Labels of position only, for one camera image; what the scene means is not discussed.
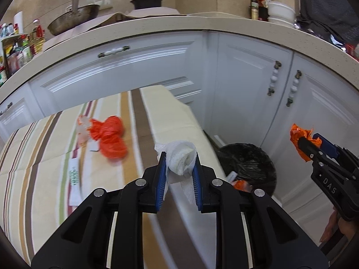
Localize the person's right hand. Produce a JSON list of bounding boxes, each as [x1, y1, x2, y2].
[[319, 210, 350, 244]]

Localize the clear plastic wrapper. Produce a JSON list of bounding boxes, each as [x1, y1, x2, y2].
[[77, 115, 92, 147]]

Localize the dark olive oil bottle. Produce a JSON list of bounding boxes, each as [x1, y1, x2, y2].
[[250, 0, 260, 20]]

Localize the orange wrapper piece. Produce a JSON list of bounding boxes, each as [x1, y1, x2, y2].
[[234, 180, 253, 193]]

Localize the white bronze door handle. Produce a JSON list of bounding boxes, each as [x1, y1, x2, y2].
[[286, 70, 303, 107], [267, 61, 281, 96]]

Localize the white lower drawers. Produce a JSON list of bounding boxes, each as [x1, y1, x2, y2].
[[165, 76, 203, 111]]

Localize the orange plastic bag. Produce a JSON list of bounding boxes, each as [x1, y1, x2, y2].
[[88, 115, 128, 162]]

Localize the white corner cabinet door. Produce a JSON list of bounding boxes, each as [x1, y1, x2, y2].
[[215, 32, 294, 151]]

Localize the wide white drawer front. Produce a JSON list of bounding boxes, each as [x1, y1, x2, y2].
[[29, 30, 206, 98]]

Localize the white paper towel roll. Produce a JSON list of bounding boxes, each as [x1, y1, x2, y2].
[[13, 11, 23, 34]]

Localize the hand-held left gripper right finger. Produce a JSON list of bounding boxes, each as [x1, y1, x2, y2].
[[191, 152, 328, 269]]

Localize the striped tablecloth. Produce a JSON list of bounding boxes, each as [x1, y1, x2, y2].
[[0, 85, 223, 269]]

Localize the narrow white drawer front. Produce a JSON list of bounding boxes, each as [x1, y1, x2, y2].
[[0, 83, 44, 136]]

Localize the steel wok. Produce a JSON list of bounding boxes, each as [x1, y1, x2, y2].
[[47, 0, 101, 36]]

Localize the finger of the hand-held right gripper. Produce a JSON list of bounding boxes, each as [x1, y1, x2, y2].
[[312, 132, 342, 159], [297, 137, 326, 163]]

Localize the dark grey cloth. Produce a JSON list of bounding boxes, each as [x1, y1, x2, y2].
[[294, 0, 359, 48]]

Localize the white lidded bowl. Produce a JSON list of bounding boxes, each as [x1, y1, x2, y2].
[[268, 1, 295, 20], [268, 17, 295, 29]]

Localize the black lidded pot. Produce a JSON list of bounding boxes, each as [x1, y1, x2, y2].
[[130, 0, 164, 9]]

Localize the bin with black bag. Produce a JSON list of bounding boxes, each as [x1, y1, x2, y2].
[[215, 143, 278, 197]]

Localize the white tissue wad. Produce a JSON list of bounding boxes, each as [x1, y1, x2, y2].
[[154, 141, 197, 186]]

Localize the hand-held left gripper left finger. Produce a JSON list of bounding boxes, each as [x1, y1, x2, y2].
[[31, 151, 169, 269]]

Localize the rack of condiment bottles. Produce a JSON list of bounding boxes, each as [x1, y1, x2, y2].
[[0, 19, 47, 88]]

